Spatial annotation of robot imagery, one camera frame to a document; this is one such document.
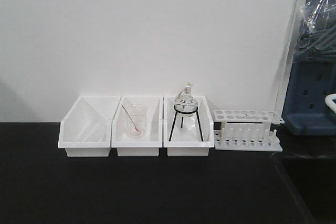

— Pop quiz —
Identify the glass alcohol lamp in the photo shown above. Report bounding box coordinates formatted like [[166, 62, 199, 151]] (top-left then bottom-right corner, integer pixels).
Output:
[[174, 82, 198, 117]]

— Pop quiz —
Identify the white middle storage bin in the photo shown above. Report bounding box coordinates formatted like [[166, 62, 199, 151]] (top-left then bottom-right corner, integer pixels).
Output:
[[111, 95, 163, 156]]

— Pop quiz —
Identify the white test tube rack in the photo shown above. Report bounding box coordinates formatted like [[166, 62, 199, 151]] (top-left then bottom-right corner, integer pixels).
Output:
[[213, 109, 284, 152]]

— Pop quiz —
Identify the clear beaker in bin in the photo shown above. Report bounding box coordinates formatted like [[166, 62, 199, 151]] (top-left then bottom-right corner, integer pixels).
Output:
[[126, 104, 147, 138]]

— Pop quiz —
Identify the white left storage bin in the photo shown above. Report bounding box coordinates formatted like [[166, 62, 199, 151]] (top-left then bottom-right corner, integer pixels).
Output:
[[58, 96, 120, 157]]

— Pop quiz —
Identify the white storage bin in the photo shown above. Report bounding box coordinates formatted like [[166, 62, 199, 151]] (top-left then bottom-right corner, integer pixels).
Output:
[[111, 95, 163, 156], [163, 96, 214, 156], [58, 96, 120, 157]]

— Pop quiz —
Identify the black lab sink basin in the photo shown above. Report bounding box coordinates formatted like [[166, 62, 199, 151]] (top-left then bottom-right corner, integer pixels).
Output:
[[271, 153, 335, 223]]

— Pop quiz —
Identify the white right storage bin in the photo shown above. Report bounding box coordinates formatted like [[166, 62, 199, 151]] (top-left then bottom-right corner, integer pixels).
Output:
[[163, 96, 214, 156]]

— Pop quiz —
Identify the red tipped glass thermometer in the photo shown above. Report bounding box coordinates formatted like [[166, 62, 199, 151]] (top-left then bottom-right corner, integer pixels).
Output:
[[121, 104, 141, 134]]

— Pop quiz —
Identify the black metal tripod stand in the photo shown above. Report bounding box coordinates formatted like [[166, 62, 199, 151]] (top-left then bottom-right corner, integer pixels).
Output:
[[169, 103, 204, 141]]

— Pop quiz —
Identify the plastic bag of pegs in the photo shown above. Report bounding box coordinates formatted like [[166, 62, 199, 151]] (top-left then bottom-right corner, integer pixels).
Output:
[[292, 0, 335, 63]]

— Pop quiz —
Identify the grey blue pegboard drying rack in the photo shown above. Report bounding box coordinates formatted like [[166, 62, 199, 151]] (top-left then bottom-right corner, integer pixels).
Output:
[[281, 0, 336, 136]]

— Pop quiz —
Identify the white gooseneck lab faucet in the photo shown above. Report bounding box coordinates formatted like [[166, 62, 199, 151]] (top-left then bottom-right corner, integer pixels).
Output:
[[324, 93, 336, 113]]

